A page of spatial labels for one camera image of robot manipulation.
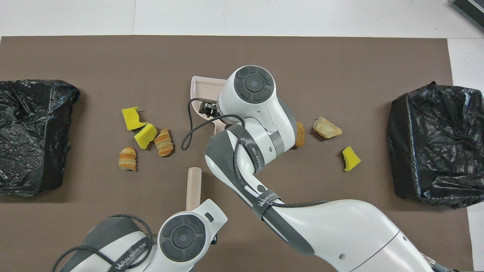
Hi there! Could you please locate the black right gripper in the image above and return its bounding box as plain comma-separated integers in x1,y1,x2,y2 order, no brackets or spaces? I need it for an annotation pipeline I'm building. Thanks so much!
199,97,220,117

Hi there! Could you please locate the beige plastic dustpan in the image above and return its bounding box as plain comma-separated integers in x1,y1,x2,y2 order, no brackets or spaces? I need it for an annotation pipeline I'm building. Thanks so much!
190,76,228,135

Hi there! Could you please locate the striped toy croissant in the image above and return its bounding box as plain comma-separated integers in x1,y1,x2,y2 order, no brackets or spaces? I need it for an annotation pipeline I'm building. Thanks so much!
118,147,137,172
154,128,174,157

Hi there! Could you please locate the yellow sponge with green pad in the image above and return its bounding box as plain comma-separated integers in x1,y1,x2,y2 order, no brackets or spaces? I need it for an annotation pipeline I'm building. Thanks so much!
133,123,158,150

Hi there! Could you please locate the yellow notched sponge piece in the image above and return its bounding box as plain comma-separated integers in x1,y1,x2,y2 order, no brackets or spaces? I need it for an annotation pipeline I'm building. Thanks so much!
121,107,147,131

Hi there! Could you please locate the beige brush with black bristles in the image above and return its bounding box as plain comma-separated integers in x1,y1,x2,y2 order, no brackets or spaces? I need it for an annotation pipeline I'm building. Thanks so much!
186,167,202,212

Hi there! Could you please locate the brown peanut shaped bread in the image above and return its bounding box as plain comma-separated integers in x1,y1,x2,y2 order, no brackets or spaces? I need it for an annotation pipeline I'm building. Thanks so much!
295,121,306,148

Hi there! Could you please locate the pale crusty bread chunk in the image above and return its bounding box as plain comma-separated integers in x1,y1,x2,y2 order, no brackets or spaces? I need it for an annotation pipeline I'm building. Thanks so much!
312,116,343,140

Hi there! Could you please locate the small yellow sponge wedge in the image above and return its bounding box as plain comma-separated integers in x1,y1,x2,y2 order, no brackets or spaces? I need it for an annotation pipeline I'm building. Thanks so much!
342,146,361,172

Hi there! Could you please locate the black plastic trash bag bin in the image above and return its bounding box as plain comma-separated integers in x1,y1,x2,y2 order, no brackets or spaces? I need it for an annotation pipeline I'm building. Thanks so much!
0,79,81,196
386,81,484,209

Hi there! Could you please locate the brown table mat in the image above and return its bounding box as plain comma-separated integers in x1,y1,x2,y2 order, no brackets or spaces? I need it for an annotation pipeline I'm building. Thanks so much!
0,36,474,272

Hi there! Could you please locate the grey ridged device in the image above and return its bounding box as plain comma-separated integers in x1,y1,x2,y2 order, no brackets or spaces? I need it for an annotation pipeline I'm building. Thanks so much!
451,0,484,32

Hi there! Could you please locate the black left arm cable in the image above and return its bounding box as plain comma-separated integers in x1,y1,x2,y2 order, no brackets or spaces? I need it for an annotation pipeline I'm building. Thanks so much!
51,214,154,272

